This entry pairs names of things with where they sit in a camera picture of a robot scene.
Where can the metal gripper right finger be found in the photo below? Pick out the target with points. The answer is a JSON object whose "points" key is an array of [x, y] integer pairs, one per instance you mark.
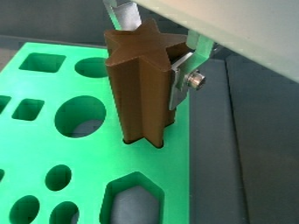
{"points": [[187, 76]]}

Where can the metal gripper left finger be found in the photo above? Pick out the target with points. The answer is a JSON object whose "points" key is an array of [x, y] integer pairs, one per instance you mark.
{"points": [[123, 13]]}

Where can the brown star-shaped block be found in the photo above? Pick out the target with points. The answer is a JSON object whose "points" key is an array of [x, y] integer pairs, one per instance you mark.
{"points": [[139, 68]]}

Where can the green foam shape board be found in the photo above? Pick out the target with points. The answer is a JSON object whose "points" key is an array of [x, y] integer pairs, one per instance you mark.
{"points": [[65, 165]]}

